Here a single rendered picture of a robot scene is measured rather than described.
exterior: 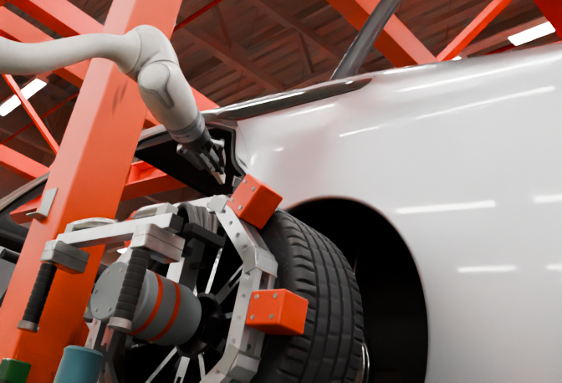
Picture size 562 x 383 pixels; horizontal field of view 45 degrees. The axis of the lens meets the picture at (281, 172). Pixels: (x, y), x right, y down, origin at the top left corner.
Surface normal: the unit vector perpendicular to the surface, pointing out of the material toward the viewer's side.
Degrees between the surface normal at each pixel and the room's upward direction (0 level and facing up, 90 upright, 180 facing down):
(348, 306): 76
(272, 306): 90
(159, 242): 90
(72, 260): 90
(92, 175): 90
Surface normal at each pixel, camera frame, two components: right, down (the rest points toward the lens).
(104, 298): -0.65, -0.43
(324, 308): 0.76, -0.28
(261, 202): 0.50, 0.38
